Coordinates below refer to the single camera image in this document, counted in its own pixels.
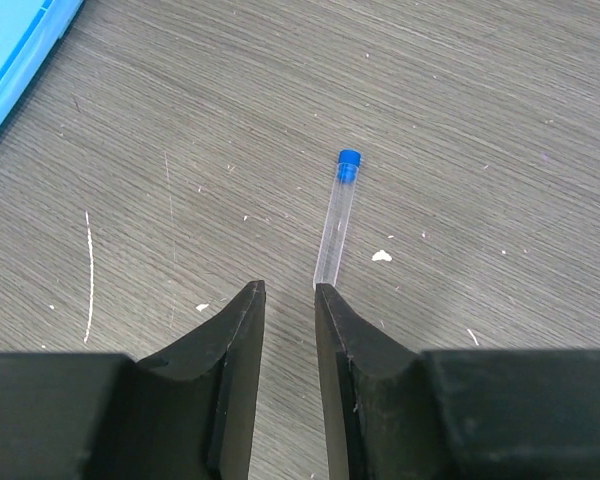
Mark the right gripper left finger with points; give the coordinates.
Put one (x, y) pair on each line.
(184, 412)

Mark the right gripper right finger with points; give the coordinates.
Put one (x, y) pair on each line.
(392, 413)

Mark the blue plastic tray lid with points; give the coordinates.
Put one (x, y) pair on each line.
(29, 30)

